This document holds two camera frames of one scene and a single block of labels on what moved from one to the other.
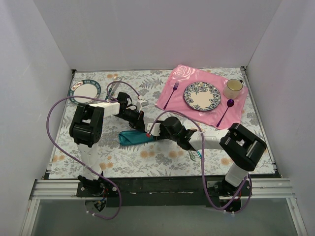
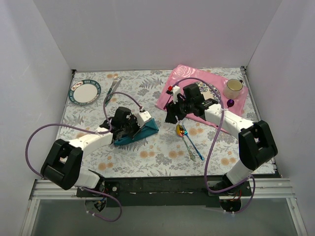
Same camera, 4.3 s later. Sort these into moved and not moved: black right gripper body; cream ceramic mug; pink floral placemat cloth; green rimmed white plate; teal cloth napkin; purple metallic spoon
Moved: black right gripper body; teal cloth napkin
Not moved: cream ceramic mug; green rimmed white plate; pink floral placemat cloth; purple metallic spoon
